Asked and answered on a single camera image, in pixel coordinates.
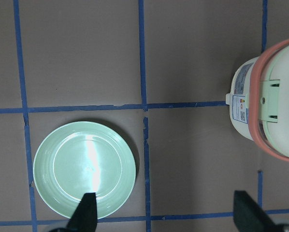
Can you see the green plate near left arm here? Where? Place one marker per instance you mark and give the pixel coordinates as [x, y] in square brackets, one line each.
[84, 157]

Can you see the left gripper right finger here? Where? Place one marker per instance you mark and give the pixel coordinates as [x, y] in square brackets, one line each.
[248, 216]

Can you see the white rice cooker orange handle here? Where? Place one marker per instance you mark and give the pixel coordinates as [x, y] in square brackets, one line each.
[259, 100]

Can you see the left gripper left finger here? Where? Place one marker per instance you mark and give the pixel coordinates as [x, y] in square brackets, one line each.
[85, 217]

